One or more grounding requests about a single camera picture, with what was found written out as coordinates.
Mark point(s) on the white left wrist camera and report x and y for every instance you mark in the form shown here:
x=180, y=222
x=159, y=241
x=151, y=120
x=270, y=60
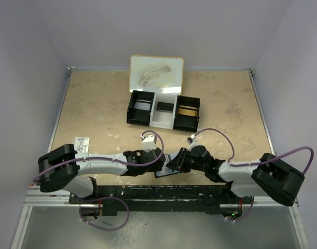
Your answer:
x=148, y=142

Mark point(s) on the gold card in tray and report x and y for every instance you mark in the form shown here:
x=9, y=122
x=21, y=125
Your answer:
x=187, y=111

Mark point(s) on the aluminium table frame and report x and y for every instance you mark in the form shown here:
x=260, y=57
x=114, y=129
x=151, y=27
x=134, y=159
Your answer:
x=237, y=103

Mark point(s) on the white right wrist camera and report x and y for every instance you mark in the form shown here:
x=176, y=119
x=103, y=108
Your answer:
x=192, y=140

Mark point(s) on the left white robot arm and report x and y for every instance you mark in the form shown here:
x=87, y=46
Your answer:
x=66, y=169

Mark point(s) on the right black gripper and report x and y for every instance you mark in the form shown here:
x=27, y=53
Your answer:
x=178, y=163

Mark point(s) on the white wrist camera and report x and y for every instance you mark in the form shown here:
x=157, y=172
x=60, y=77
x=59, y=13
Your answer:
x=148, y=142
x=192, y=140

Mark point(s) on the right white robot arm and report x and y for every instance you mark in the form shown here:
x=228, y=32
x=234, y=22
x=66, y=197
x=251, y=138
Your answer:
x=277, y=179

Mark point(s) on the clear plastic packet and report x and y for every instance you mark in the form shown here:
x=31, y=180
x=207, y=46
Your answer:
x=81, y=144

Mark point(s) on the black leather card holder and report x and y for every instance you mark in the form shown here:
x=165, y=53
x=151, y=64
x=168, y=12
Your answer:
x=165, y=171

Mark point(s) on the black and white compartment tray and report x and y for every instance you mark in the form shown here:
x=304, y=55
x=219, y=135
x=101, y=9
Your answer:
x=164, y=120

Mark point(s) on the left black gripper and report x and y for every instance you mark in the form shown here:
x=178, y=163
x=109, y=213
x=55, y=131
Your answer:
x=157, y=168

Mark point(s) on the white board with wooden frame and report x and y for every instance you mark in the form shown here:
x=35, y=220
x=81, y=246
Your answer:
x=162, y=75

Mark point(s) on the silver card in tray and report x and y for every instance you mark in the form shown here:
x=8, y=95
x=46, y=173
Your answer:
x=142, y=105

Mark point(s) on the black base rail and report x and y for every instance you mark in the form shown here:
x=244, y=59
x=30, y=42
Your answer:
x=209, y=199

